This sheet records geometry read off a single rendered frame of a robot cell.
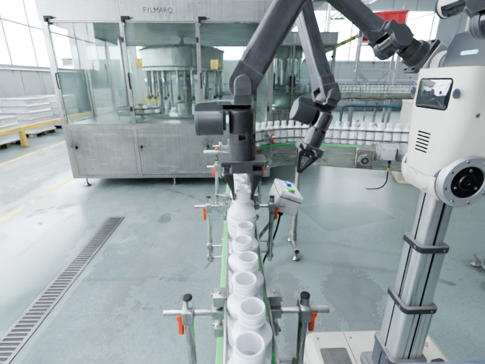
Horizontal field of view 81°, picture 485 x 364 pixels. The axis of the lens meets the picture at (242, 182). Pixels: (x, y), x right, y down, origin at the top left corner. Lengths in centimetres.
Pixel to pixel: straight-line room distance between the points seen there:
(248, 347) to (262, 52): 49
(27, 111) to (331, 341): 888
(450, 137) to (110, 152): 398
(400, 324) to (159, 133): 351
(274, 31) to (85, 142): 402
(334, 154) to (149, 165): 271
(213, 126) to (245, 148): 8
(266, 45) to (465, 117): 58
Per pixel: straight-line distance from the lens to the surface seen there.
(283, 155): 228
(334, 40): 613
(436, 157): 100
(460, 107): 96
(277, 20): 61
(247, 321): 43
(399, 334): 135
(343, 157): 235
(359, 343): 169
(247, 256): 55
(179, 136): 404
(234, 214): 66
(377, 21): 117
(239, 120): 59
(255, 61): 59
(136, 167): 430
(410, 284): 123
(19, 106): 949
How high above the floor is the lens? 146
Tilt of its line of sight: 20 degrees down
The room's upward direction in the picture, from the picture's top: straight up
